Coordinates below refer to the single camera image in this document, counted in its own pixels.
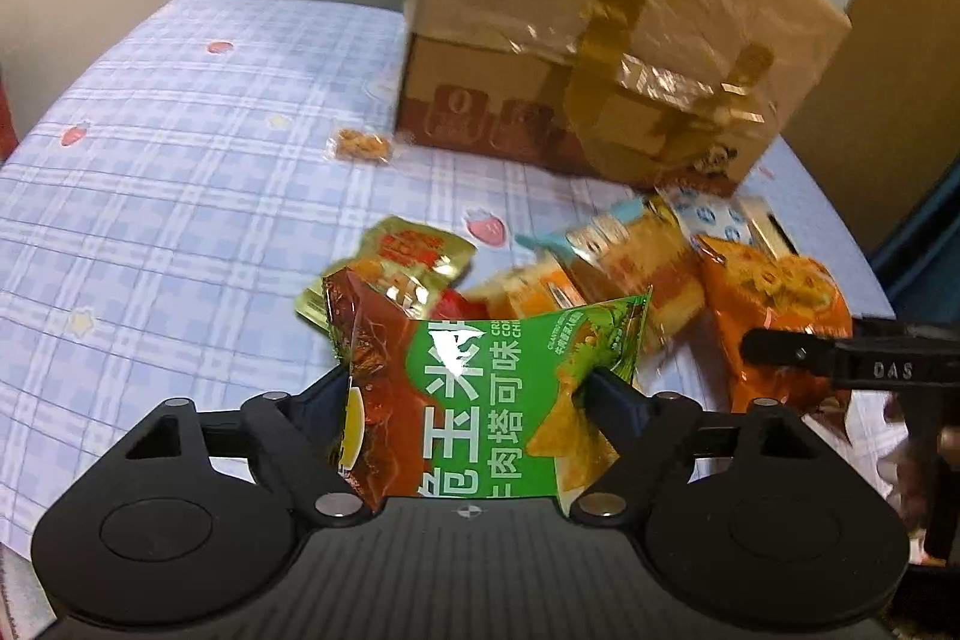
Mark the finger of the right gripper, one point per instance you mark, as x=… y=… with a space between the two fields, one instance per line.
x=881 y=353

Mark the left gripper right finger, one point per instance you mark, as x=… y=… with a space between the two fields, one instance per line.
x=650 y=435

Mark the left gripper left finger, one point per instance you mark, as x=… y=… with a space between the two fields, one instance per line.
x=295 y=452

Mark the green red corn chips bag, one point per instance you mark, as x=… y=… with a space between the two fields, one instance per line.
x=459 y=408

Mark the orange chips bag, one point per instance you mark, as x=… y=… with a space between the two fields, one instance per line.
x=746 y=289

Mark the blue cake packet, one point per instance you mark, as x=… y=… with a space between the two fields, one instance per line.
x=636 y=247

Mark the orange bread packet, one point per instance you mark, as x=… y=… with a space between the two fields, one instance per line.
x=521 y=292

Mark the gold tofu snack packet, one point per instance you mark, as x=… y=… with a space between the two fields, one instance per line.
x=410 y=263

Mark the white blue candy packet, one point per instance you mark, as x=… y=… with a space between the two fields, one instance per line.
x=705 y=214

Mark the red sauce packet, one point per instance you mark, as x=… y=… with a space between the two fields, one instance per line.
x=453 y=306

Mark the right hand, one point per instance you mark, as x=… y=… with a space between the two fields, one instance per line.
x=922 y=472

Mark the cracker packet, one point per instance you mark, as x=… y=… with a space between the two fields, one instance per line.
x=766 y=231

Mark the blue plaid tablecloth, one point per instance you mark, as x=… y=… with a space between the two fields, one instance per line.
x=159 y=222

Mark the clear peanut snack packet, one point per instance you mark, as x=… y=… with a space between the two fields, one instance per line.
x=351 y=144

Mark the brown cardboard box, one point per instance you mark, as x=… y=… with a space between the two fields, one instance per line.
x=641 y=92

